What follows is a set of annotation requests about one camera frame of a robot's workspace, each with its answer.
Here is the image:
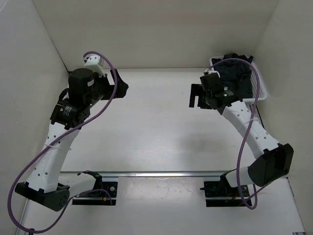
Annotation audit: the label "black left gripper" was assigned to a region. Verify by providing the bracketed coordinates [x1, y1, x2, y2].
[85, 69, 128, 108]

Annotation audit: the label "white plastic mesh basket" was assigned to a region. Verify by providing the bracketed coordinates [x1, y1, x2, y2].
[209, 53, 268, 104]

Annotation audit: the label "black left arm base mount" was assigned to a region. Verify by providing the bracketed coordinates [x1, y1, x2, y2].
[71, 177, 118, 206]

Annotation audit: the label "dark navy shorts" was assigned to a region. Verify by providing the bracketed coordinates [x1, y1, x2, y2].
[214, 60, 253, 98]

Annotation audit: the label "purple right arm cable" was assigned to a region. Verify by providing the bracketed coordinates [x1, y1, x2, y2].
[208, 58, 260, 210]

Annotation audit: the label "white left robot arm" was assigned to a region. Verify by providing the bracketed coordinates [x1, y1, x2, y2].
[15, 68, 129, 212]

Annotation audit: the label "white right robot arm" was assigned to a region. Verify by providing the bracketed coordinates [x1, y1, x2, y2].
[189, 72, 294, 196]

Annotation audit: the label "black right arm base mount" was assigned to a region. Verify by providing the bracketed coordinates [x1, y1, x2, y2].
[200, 181, 245, 208]

